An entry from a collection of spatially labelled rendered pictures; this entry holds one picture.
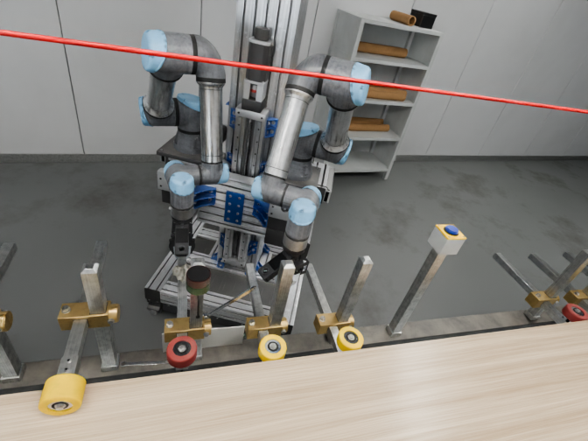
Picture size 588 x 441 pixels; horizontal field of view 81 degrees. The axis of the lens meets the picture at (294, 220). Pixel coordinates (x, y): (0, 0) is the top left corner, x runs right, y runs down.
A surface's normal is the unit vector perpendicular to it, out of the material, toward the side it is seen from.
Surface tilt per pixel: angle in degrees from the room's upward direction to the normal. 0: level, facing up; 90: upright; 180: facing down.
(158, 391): 0
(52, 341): 0
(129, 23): 90
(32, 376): 0
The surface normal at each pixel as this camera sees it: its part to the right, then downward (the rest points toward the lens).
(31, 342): 0.18, -0.79
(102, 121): 0.35, 0.61
